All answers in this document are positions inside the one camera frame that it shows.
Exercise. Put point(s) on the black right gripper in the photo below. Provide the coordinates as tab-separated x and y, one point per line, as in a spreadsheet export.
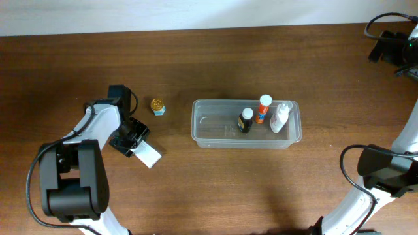
395	42

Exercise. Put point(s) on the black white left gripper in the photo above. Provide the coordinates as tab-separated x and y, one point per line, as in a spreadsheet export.
125	148

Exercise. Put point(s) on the white green medicine box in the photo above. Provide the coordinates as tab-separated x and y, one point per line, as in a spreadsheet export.
148	155

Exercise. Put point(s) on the small gold-lidded balm jar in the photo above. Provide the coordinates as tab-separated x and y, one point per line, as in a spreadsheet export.
157	107

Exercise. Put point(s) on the dark brown medicine bottle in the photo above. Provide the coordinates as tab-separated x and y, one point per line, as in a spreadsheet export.
245	120

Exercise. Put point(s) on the white spray bottle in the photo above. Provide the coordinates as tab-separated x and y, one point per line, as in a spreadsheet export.
280	116

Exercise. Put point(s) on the orange tablet tube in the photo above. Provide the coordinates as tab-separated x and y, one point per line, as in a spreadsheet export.
264	103

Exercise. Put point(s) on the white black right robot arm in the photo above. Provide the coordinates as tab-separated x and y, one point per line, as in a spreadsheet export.
384	174

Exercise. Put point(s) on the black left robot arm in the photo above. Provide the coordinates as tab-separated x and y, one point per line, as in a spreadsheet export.
73	183

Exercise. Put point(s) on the clear plastic container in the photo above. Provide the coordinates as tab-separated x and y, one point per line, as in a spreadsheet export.
214	124

